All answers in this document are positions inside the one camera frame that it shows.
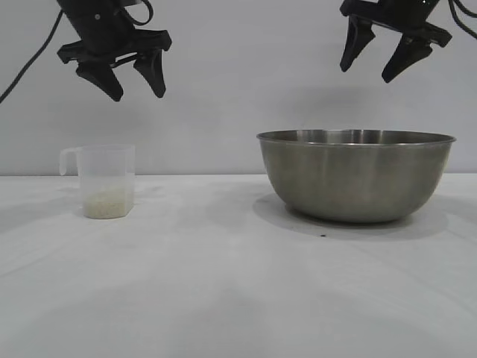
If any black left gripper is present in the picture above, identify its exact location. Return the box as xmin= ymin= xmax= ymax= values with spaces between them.
xmin=55 ymin=0 xmax=173 ymax=102

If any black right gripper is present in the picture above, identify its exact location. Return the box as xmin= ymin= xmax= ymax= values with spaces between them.
xmin=339 ymin=0 xmax=454 ymax=84

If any translucent plastic measuring cup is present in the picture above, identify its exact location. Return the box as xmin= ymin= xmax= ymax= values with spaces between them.
xmin=59 ymin=144 xmax=136 ymax=220

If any white uncooked rice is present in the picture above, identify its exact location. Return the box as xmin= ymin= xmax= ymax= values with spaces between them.
xmin=83 ymin=189 xmax=133 ymax=219

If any stainless steel mixing bowl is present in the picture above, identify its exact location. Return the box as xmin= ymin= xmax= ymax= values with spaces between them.
xmin=256 ymin=129 xmax=458 ymax=224

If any black looped left wrist cable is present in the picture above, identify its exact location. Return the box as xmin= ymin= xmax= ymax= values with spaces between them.
xmin=124 ymin=0 xmax=156 ymax=28

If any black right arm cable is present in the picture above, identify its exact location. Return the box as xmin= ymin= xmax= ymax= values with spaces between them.
xmin=449 ymin=0 xmax=477 ymax=43

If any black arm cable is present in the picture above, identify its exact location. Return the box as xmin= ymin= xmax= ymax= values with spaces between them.
xmin=0 ymin=6 xmax=65 ymax=104
xmin=449 ymin=0 xmax=477 ymax=43

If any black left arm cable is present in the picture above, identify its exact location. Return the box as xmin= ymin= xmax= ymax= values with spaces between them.
xmin=0 ymin=6 xmax=65 ymax=104

